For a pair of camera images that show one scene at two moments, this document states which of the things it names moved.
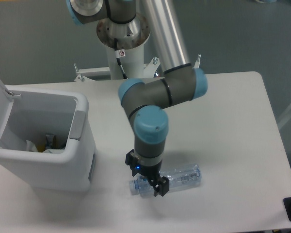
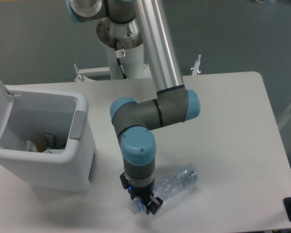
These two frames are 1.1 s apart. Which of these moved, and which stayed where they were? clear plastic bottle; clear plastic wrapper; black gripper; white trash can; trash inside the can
Moved: clear plastic bottle; black gripper
Stayed: trash inside the can; clear plastic wrapper; white trash can
